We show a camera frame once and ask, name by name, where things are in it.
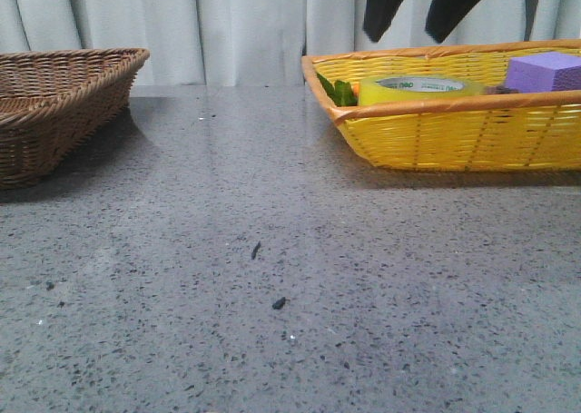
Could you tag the orange toy carrot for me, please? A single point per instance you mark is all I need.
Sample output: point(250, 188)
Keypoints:
point(342, 93)

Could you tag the brown wicker basket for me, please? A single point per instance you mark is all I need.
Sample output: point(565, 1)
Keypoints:
point(53, 101)

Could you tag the yellow tape roll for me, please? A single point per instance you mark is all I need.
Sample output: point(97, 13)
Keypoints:
point(398, 88)

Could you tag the yellow woven basket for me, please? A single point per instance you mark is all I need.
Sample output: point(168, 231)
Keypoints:
point(505, 132)

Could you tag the brown object in basket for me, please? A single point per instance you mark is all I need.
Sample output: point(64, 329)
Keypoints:
point(499, 89)

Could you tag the white curtain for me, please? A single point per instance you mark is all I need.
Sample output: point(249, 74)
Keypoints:
point(215, 42)

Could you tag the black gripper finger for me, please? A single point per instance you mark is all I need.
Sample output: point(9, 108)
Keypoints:
point(444, 15)
point(378, 17)

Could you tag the purple foam block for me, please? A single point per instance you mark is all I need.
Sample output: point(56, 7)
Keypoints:
point(544, 72)

